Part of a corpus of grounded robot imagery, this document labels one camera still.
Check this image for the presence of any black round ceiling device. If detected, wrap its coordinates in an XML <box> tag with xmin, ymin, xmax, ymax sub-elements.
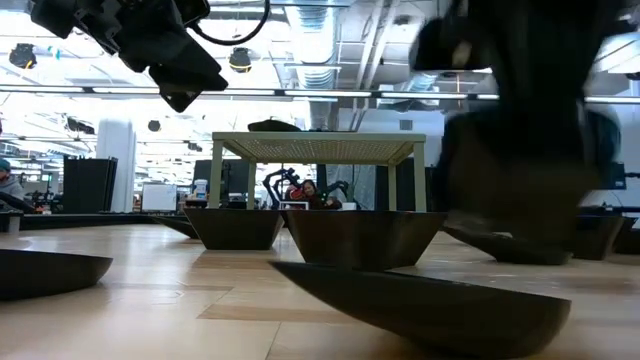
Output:
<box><xmin>8</xmin><ymin>42</ymin><xmax>39</xmax><ymax>70</ymax></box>
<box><xmin>228</xmin><ymin>47</ymin><xmax>253</xmax><ymax>75</ymax></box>

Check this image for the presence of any person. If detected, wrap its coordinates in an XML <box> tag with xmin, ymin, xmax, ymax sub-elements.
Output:
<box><xmin>287</xmin><ymin>178</ymin><xmax>344</xmax><ymax>211</ymax></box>
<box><xmin>0</xmin><ymin>157</ymin><xmax>26</xmax><ymax>201</ymax></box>

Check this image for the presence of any black teardrop mini plate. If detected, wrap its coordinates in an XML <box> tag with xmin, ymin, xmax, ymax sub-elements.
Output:
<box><xmin>268</xmin><ymin>260</ymin><xmax>573</xmax><ymax>360</ymax></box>
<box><xmin>148</xmin><ymin>214</ymin><xmax>201</xmax><ymax>241</ymax></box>
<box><xmin>441</xmin><ymin>223</ymin><xmax>575</xmax><ymax>267</ymax></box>

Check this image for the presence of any long ceiling light strip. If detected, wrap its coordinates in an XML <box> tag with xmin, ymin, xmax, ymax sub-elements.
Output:
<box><xmin>0</xmin><ymin>84</ymin><xmax>640</xmax><ymax>106</ymax></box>

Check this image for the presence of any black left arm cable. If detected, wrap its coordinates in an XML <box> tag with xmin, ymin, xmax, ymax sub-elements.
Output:
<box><xmin>188</xmin><ymin>0</ymin><xmax>272</xmax><ymax>47</ymax></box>

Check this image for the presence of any black partition cabinet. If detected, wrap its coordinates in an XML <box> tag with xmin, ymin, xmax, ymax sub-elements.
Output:
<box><xmin>62</xmin><ymin>156</ymin><xmax>119</xmax><ymax>215</ymax></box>

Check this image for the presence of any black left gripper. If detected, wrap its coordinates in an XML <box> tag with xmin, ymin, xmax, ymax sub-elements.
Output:
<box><xmin>28</xmin><ymin>0</ymin><xmax>229</xmax><ymax>114</ymax></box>

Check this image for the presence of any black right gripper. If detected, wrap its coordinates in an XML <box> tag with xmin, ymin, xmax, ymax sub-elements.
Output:
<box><xmin>408</xmin><ymin>0</ymin><xmax>609</xmax><ymax>119</ymax></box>

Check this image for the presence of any black aluminium table frame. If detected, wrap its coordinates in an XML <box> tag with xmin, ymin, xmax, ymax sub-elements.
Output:
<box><xmin>19</xmin><ymin>212</ymin><xmax>211</xmax><ymax>232</ymax></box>

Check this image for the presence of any black square mini plate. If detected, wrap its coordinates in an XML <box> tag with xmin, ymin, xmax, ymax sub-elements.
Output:
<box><xmin>571</xmin><ymin>213</ymin><xmax>627</xmax><ymax>262</ymax></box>
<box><xmin>284</xmin><ymin>209</ymin><xmax>450</xmax><ymax>274</ymax></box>
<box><xmin>183</xmin><ymin>207</ymin><xmax>287</xmax><ymax>252</ymax></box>

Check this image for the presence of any white board panel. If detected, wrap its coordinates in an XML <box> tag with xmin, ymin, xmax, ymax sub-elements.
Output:
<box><xmin>141</xmin><ymin>182</ymin><xmax>178</xmax><ymax>213</ymax></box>

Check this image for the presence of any dark wall monitor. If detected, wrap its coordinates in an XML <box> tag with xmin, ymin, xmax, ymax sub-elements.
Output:
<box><xmin>602</xmin><ymin>161</ymin><xmax>628</xmax><ymax>192</ymax></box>

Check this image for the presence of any light green perforated shelf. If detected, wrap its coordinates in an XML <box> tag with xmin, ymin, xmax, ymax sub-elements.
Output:
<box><xmin>207</xmin><ymin>131</ymin><xmax>429</xmax><ymax>214</ymax></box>

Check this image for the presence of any silver ventilation duct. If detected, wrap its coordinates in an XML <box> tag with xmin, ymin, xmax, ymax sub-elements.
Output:
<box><xmin>284</xmin><ymin>0</ymin><xmax>342</xmax><ymax>132</ymax></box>

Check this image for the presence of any white pillar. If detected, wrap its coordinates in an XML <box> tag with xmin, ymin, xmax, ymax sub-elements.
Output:
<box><xmin>95</xmin><ymin>115</ymin><xmax>138</xmax><ymax>214</ymax></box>

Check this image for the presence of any black desk monitor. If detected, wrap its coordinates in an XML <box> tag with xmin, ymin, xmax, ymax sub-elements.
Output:
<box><xmin>192</xmin><ymin>159</ymin><xmax>259</xmax><ymax>204</ymax></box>

